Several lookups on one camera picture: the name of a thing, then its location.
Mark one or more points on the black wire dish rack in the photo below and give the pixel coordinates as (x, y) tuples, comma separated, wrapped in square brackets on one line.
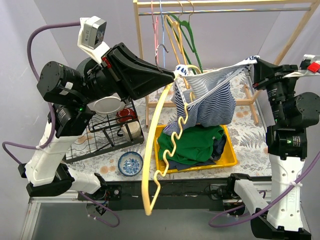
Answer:
[(105, 135)]

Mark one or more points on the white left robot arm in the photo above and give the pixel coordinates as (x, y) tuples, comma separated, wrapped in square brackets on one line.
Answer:
[(69, 91)]

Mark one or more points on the blue white patterned bowl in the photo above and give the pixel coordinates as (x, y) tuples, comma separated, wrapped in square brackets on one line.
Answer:
[(130, 164)]

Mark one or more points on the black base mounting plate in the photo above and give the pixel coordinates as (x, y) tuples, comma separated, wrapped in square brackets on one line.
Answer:
[(175, 194)]

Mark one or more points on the light blue wire hanger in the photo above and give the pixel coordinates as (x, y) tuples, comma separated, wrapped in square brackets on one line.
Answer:
[(163, 33)]

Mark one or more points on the dark green patterned plate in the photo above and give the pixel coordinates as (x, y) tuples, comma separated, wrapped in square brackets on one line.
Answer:
[(82, 65)]

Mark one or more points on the wooden yellow curved hanger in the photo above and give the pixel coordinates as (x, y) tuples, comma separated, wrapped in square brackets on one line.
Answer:
[(149, 200)]

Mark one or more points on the beige ceramic mug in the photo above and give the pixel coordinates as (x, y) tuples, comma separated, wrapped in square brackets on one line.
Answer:
[(131, 131)]

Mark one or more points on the white ceramic plate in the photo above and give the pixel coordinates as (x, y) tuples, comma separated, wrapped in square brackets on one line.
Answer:
[(107, 105)]

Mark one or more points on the yellow plastic hanger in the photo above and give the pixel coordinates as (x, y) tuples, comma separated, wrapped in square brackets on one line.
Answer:
[(174, 32)]

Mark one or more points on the green plastic hanger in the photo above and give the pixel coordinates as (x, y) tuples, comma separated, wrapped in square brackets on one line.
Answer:
[(190, 38)]

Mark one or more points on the wooden clothes rack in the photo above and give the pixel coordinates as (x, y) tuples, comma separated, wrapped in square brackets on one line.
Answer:
[(143, 9)]

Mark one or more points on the navy white striped tank top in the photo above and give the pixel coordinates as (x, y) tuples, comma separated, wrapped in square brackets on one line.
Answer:
[(209, 101)]

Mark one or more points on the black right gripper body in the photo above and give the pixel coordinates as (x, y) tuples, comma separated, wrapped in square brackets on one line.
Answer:
[(270, 77)]

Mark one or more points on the pink wire hanger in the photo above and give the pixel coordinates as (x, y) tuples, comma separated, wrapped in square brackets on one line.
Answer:
[(155, 26)]

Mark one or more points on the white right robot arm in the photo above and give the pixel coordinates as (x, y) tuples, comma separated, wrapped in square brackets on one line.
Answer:
[(286, 139)]

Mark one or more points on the navy blue tank top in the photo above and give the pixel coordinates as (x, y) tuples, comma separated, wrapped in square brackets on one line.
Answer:
[(218, 149)]

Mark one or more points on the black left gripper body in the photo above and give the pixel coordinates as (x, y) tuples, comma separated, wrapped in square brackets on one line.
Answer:
[(115, 72)]

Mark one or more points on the green tank top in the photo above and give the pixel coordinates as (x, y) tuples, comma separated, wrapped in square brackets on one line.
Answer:
[(195, 145)]

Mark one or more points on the yellow plastic tray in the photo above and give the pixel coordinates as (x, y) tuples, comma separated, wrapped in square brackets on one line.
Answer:
[(228, 157)]

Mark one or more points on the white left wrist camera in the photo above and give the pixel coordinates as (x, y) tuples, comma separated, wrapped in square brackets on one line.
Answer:
[(91, 37)]

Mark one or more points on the red cup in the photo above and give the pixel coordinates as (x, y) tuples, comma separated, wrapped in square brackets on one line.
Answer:
[(126, 114)]

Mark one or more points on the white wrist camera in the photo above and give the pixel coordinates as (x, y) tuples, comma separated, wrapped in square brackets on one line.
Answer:
[(309, 67), (91, 37)]

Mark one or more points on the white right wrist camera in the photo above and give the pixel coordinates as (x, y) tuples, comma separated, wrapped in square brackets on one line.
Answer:
[(309, 67)]

